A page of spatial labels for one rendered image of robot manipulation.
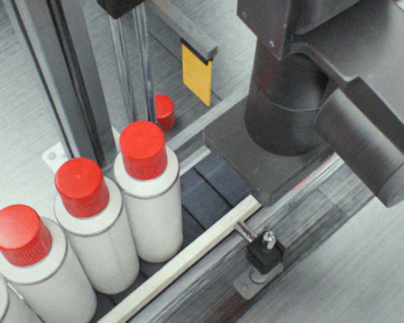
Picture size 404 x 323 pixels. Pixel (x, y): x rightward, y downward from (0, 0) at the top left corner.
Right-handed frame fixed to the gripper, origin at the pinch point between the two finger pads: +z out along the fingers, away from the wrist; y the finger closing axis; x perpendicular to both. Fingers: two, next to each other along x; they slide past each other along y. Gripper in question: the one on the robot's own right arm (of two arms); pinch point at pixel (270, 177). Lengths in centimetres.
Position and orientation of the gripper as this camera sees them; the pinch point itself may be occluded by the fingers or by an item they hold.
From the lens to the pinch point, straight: 50.2
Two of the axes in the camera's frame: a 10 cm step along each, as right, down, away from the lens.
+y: 7.5, -5.8, 3.2
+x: -6.6, -6.8, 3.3
